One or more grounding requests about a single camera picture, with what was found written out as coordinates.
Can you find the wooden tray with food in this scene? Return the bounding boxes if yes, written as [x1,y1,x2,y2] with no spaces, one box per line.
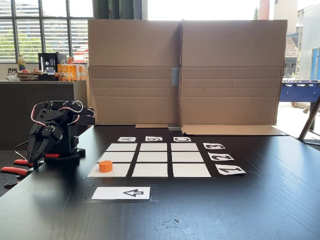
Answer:
[15,69,39,82]

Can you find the dark counter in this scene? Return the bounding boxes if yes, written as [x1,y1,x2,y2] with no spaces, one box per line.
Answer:
[0,79,89,151]

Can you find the black mini fridge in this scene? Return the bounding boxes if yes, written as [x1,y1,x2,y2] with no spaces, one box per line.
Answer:
[37,52,60,75]

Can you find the paper sheet number 3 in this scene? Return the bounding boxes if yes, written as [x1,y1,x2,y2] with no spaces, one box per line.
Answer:
[202,142,226,151]

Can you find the paper sheet number 2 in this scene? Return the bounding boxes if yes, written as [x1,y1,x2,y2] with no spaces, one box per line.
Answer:
[207,152,235,162]

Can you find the white arrow paper sheet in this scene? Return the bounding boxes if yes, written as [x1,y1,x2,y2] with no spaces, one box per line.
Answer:
[91,186,151,201]

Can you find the orange carton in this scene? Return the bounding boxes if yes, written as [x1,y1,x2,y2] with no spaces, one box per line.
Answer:
[73,64,87,81]
[57,63,75,82]

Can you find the clear tape scraps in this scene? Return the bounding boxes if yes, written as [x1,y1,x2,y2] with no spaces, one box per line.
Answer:
[154,218,196,236]

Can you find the metal table leg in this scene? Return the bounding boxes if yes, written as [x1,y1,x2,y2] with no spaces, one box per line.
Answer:
[297,95,320,146]

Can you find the blue foosball table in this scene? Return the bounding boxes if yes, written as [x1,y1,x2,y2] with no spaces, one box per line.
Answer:
[278,79,320,114]

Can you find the brown cardboard box panel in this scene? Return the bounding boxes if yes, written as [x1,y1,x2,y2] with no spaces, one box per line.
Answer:
[86,19,183,129]
[179,18,289,137]

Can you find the thin dark cable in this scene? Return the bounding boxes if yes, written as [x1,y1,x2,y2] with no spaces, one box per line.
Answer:
[13,140,30,161]

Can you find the white nine-square grid sheet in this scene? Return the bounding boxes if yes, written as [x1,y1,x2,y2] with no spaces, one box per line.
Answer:
[86,142,213,180]

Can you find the yellow bottle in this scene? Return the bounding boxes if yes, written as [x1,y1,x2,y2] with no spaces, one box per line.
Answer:
[17,54,27,72]

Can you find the red white servo wire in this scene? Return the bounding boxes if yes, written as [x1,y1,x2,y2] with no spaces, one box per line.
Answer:
[30,100,84,129]

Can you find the blue-grey tape on cardboard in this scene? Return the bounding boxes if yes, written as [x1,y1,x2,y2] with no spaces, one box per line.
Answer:
[171,66,181,87]

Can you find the paper sheet number 1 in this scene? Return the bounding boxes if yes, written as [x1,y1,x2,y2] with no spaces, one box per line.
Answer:
[214,164,247,176]

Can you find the round orange token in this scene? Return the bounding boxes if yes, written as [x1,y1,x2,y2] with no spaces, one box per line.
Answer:
[98,160,113,173]

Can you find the red black clamp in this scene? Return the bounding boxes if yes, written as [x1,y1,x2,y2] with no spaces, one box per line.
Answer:
[0,152,61,189]

